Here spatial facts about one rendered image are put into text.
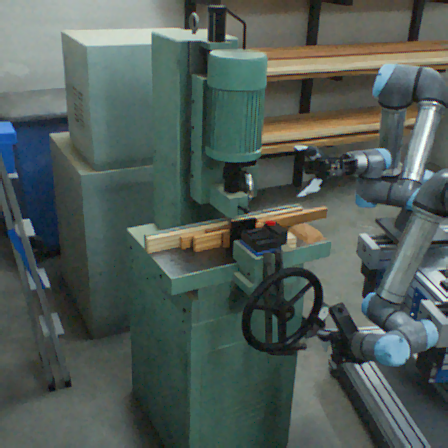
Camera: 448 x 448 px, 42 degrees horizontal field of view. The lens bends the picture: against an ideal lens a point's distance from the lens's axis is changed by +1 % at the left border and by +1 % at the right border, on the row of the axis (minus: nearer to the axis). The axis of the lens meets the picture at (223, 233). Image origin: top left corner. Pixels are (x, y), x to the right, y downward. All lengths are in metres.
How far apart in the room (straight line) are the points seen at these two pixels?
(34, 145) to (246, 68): 1.94
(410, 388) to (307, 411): 0.44
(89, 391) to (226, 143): 1.41
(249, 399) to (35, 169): 1.92
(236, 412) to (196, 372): 0.29
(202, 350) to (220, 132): 0.70
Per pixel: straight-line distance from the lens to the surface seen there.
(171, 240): 1.88
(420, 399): 2.52
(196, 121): 1.91
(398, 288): 1.65
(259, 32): 4.47
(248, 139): 1.77
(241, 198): 1.87
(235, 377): 2.09
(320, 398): 2.73
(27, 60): 3.94
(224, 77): 1.72
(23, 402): 2.74
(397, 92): 2.10
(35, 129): 3.41
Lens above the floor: 1.78
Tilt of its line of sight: 26 degrees down
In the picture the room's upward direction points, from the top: 2 degrees clockwise
